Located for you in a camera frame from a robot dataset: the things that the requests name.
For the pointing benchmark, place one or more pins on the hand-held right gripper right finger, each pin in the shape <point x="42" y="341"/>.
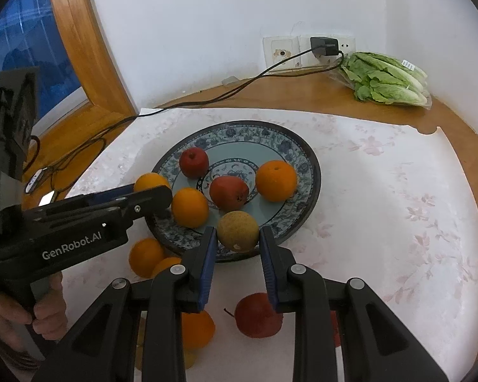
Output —
<point x="269" y="270"/>

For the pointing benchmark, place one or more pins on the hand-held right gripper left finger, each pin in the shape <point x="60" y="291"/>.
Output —
<point x="207" y="270"/>

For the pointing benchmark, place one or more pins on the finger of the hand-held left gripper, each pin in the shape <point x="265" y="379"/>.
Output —
<point x="103" y="195"/>
<point x="151" y="202"/>

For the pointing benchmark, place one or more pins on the orange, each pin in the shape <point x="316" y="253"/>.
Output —
<point x="143" y="258"/>
<point x="199" y="328"/>
<point x="276" y="181"/>
<point x="165" y="265"/>
<point x="190" y="207"/>
<point x="149" y="182"/>

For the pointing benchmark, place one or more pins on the large red apple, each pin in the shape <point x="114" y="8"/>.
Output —
<point x="255" y="318"/>

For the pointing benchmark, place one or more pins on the small red apple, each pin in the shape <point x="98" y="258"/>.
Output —
<point x="229" y="193"/>
<point x="194" y="162"/>

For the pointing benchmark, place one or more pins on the blue patterned ceramic plate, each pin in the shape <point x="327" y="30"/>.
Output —
<point x="243" y="155"/>

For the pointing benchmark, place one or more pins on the person's left forearm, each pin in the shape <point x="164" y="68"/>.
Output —
<point x="8" y="356"/>

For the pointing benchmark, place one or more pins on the person's left hand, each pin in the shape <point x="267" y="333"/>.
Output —
<point x="49" y="310"/>

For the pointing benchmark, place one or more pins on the small white device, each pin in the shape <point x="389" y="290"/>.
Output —
<point x="34" y="179"/>

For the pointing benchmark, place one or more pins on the white floral tablecloth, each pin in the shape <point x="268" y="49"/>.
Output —
<point x="382" y="227"/>

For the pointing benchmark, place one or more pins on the window glass pane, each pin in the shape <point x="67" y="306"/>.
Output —
<point x="36" y="36"/>

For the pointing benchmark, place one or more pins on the bagged romaine lettuce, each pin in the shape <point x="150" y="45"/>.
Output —
<point x="382" y="79"/>

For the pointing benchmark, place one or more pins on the black power adapter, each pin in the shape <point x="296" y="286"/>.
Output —
<point x="323" y="46"/>

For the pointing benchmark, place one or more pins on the white inner window frame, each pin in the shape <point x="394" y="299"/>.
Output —
<point x="63" y="105"/>

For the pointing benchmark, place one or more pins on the wooden window frame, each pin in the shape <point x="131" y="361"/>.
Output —
<point x="87" y="47"/>

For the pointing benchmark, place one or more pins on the white wall socket with hole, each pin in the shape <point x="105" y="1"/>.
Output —
<point x="281" y="53"/>

